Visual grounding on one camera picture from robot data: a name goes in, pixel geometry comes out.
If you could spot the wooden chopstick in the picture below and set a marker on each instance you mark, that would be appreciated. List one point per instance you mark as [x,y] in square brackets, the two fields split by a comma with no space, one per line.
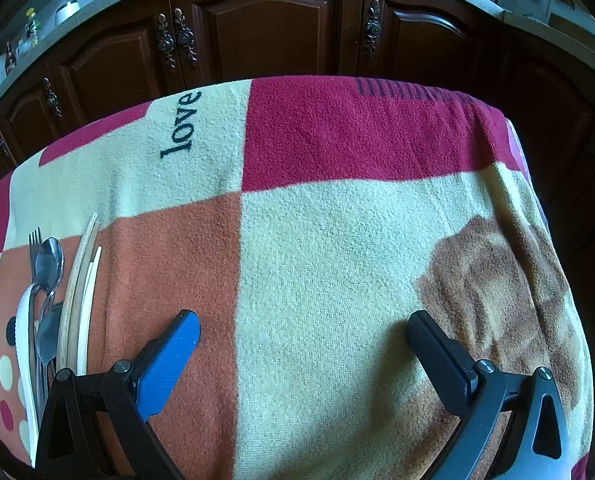
[83,305]
[79,280]

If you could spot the dark small bottle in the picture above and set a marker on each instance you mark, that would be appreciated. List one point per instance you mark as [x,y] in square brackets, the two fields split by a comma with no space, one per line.
[10,57]

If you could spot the dark wooden kitchen cabinet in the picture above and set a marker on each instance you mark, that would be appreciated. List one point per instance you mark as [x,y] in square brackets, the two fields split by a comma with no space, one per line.
[277,30]

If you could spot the metal fork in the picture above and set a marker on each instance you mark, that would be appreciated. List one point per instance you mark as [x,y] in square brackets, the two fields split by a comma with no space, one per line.
[36,260]

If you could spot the shiny metal spoon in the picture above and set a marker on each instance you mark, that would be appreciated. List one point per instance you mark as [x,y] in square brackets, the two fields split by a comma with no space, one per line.
[51,260]

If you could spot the yellow-capped bottle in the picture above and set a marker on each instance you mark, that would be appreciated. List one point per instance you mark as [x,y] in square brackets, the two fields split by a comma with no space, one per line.
[32,27]

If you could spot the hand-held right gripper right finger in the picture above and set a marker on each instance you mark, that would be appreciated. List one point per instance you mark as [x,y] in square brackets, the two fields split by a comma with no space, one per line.
[440,355]

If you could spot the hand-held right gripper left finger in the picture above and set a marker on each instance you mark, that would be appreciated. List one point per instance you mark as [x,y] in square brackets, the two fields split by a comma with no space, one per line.
[170,360]

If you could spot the dark metal spoon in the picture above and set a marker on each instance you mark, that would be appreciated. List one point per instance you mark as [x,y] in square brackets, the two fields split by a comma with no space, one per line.
[48,325]

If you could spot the white plastic utensil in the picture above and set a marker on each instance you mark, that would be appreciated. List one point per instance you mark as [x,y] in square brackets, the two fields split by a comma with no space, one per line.
[25,340]

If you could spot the white jar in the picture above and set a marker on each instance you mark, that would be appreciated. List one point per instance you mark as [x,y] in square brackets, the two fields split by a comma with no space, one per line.
[67,13]

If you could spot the checked printed fleece blanket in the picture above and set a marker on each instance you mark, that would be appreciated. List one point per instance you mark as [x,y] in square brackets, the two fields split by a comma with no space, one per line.
[327,240]

